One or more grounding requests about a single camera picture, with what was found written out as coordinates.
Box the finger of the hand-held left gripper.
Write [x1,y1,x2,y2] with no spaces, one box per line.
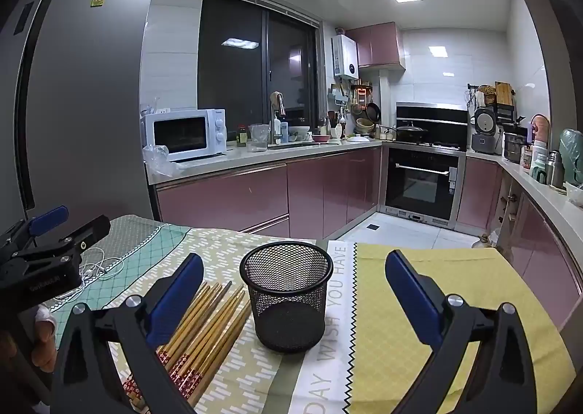
[9,215,111,267]
[0,206,70,255]

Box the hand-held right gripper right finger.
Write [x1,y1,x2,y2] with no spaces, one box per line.
[385,250,538,414]

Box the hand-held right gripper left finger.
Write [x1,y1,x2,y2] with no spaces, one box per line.
[50,253,204,414]

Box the dark brown chopstick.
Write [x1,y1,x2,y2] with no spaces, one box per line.
[200,281,234,319]

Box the bundle of bamboo chopsticks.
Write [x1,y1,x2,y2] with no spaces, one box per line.
[122,280,253,412]

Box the black mesh utensil holder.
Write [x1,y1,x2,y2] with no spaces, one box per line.
[239,240,334,354]

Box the person's left hand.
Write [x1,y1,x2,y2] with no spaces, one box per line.
[0,305,59,374]

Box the patterned patchwork tablecloth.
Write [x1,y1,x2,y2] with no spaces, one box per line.
[43,214,577,414]

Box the clear plastic bag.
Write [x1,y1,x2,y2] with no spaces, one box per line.
[142,144,176,178]

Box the built-in black oven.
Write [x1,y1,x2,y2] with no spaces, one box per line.
[385,143,465,229]

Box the grey refrigerator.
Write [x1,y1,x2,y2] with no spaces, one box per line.
[0,0,165,224]

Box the pink base cabinet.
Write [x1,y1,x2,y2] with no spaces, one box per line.
[455,154,583,351]
[155,146,383,239]

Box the white microwave oven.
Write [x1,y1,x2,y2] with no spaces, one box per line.
[140,109,227,163]

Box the black wok with lid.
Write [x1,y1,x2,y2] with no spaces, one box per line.
[382,121,430,142]

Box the steel cooking pot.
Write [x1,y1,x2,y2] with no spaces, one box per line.
[503,132,527,163]

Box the black range hood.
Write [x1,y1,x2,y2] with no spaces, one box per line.
[395,101,470,144]

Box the grey rice cooker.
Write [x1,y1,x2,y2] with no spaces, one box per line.
[470,107,504,154]

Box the steel thermos flask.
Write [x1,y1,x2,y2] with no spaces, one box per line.
[545,150,563,187]

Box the steel kitchen faucet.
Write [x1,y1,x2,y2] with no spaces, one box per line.
[270,92,287,145]

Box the pink kettle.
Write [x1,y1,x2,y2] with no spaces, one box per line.
[531,114,552,142]

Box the green bagged appliance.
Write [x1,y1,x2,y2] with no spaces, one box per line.
[559,128,583,178]

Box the dark kitchen window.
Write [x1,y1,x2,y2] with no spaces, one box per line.
[197,0,320,137]

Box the white water heater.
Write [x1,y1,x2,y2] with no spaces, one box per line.
[331,35,358,79]

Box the white earphone cable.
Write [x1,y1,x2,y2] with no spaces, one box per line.
[55,248,126,301]

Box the pink wall cabinet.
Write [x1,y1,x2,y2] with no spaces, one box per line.
[346,21,406,73]

